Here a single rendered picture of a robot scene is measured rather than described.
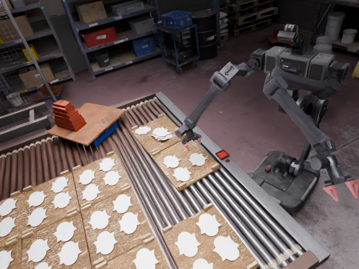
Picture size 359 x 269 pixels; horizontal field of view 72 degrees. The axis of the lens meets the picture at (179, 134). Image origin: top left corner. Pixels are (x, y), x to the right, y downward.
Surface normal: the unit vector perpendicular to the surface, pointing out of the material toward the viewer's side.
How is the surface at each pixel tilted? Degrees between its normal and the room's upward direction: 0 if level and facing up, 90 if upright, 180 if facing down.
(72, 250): 0
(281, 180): 0
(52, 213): 0
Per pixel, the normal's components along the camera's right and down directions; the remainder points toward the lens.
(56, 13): 0.44, 0.52
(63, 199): -0.14, -0.77
